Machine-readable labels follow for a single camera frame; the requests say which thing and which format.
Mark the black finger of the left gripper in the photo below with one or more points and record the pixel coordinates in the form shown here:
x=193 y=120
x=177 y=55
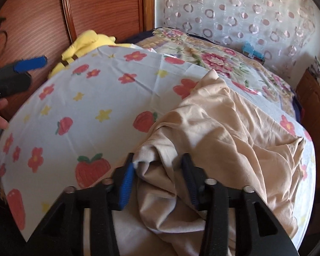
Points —
x=15 y=84

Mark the yellow plush toy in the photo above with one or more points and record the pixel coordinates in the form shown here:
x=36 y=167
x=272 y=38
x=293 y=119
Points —
x=86 y=42

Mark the wooden sideboard cabinet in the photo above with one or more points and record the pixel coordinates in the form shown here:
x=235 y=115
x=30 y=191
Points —
x=308 y=93

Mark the blue tissue box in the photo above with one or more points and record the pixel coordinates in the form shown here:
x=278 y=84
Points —
x=248 y=50

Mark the white flower print sheet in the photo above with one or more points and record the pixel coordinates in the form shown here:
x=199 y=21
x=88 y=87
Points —
x=82 y=123

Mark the sheer circle pattern curtain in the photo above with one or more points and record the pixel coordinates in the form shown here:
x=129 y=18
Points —
x=278 y=29

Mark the floral rose blanket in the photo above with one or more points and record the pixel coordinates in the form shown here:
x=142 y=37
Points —
x=225 y=61

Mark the beige printed t-shirt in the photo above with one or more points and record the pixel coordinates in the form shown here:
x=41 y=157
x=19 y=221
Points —
x=235 y=142

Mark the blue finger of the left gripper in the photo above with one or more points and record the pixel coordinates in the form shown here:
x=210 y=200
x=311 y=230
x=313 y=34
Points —
x=24 y=66

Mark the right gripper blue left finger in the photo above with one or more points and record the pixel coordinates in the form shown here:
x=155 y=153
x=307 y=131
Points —
x=123 y=178

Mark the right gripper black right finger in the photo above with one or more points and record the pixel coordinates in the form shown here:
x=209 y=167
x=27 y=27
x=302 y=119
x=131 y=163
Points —
x=194 y=178

